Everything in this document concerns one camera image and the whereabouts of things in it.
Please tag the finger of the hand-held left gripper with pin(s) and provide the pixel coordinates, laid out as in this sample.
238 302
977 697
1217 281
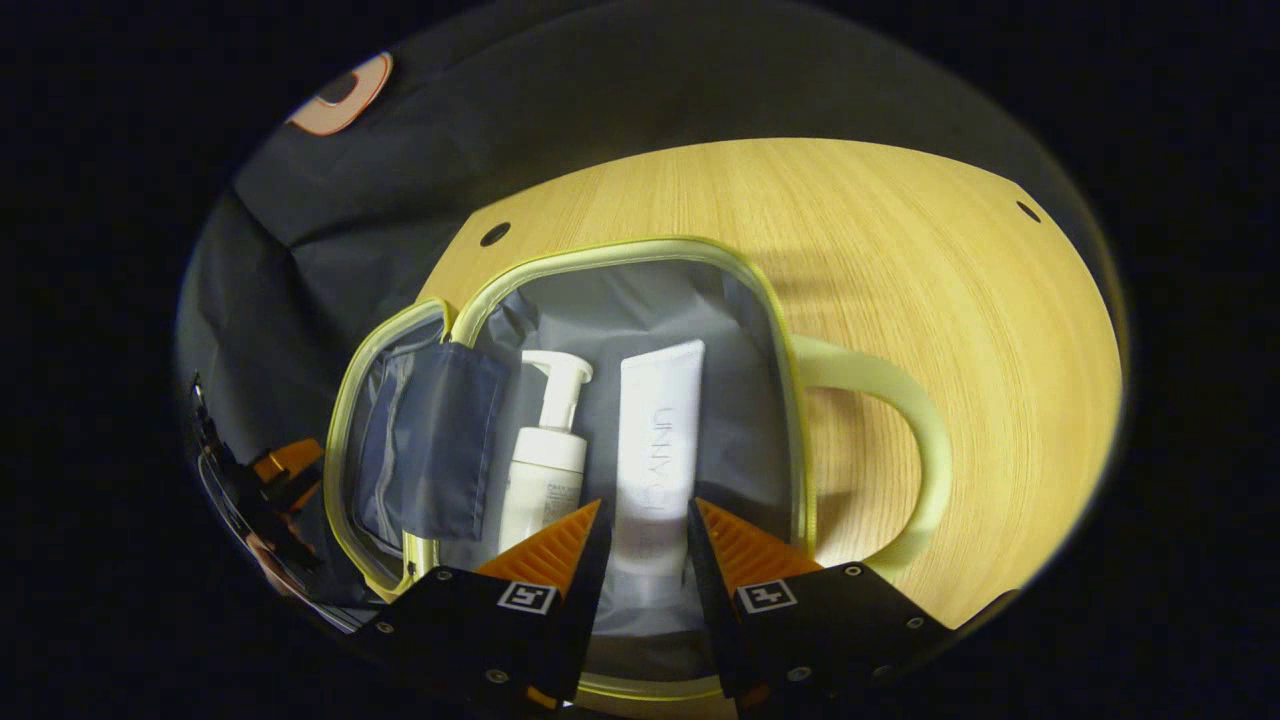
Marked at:
298 492
290 458

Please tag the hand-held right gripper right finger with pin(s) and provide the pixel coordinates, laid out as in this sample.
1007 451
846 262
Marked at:
712 610

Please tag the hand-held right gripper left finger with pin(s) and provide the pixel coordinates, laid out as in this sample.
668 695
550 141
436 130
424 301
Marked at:
590 600

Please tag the white pump bottle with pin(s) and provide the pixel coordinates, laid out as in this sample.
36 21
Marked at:
545 470

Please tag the white squeeze tube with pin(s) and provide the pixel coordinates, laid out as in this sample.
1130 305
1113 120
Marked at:
655 450

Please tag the pale yellow suitcase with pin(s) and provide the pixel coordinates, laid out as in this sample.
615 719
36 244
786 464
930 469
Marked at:
640 300

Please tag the black backdrop cloth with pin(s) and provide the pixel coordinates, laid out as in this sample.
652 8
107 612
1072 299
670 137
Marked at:
330 200

